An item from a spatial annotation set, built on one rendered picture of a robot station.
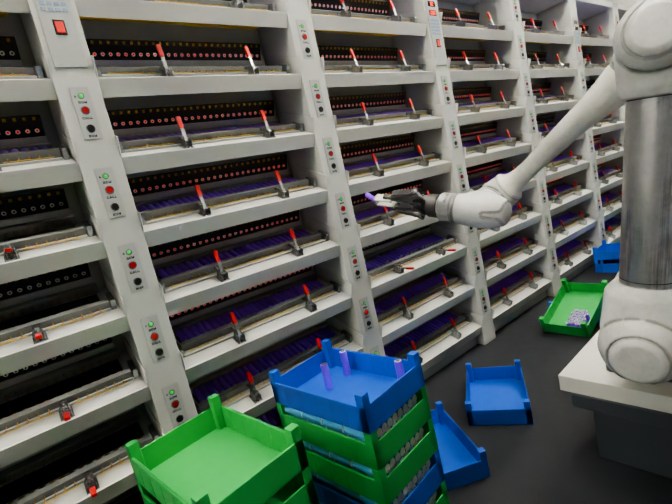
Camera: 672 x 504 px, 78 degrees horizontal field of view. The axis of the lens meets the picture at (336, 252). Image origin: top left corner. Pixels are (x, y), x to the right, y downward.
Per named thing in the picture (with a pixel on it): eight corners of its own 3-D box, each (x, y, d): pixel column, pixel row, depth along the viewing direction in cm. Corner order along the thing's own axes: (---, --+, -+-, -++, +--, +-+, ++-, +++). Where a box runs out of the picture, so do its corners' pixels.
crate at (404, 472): (439, 448, 95) (432, 416, 94) (387, 508, 81) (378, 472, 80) (345, 418, 116) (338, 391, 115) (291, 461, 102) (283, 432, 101)
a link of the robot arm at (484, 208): (450, 229, 126) (466, 219, 136) (502, 236, 117) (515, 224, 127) (451, 194, 123) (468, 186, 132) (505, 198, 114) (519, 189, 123)
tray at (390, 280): (465, 255, 190) (468, 236, 186) (370, 299, 155) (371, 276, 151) (431, 241, 204) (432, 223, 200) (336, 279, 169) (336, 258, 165)
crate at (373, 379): (425, 384, 93) (418, 350, 91) (369, 435, 79) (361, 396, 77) (332, 365, 114) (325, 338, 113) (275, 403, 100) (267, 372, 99)
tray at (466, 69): (518, 78, 219) (523, 49, 213) (447, 82, 184) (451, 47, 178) (484, 77, 233) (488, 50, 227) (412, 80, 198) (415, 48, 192)
